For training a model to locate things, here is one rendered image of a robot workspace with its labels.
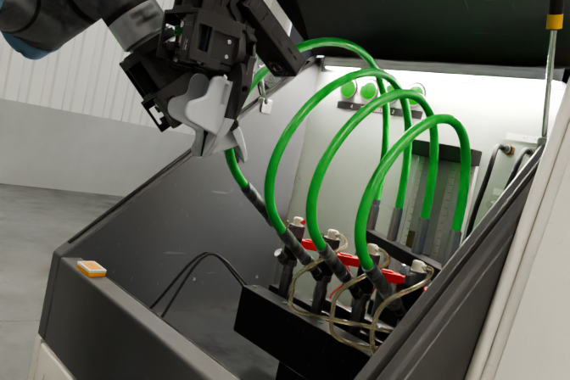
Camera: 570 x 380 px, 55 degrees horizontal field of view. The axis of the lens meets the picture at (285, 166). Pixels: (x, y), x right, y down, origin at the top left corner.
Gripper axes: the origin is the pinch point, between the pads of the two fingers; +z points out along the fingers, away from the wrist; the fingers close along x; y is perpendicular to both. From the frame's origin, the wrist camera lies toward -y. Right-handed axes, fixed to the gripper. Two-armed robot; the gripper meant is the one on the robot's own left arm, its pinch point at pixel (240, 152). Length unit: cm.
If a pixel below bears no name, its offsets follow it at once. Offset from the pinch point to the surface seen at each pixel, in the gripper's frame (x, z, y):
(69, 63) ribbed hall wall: -633, -98, -165
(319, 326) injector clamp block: 5.0, 26.8, 7.2
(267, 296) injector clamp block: -7.1, 23.2, 7.0
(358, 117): 16.3, 2.9, -9.6
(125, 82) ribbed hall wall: -643, -43, -213
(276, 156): 8.2, 1.9, -0.3
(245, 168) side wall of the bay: -36.9, 10.8, -15.9
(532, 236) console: 30.8, 24.1, -11.9
